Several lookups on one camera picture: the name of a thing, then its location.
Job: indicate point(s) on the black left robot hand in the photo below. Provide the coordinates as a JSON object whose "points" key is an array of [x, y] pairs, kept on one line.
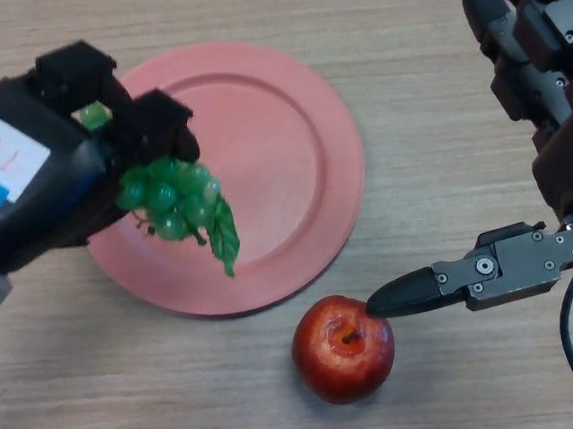
{"points": [[69, 170]]}

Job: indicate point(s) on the green grapes bunch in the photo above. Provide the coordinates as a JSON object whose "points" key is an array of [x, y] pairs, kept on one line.
{"points": [[167, 199]]}

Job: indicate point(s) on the pink round plate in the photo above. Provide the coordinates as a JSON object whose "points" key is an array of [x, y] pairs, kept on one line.
{"points": [[281, 164]]}

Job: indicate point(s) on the red apple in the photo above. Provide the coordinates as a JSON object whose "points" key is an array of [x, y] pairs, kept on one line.
{"points": [[338, 364]]}

